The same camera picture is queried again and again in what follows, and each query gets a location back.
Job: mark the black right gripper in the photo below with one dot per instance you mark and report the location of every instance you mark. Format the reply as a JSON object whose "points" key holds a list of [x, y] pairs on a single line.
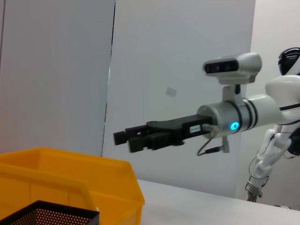
{"points": [[182, 129]]}

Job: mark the black mesh pen holder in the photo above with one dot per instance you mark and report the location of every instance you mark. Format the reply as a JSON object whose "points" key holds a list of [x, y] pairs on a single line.
{"points": [[47, 214]]}

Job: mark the yellow plastic storage bin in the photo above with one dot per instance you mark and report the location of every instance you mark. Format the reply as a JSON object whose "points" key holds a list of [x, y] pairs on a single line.
{"points": [[70, 178]]}

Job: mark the white humanoid robot black head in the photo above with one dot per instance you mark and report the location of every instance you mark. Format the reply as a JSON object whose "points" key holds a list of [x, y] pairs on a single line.
{"points": [[272, 152]]}

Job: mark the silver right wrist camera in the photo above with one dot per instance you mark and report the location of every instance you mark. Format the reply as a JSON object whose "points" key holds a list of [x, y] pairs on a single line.
{"points": [[234, 65]]}

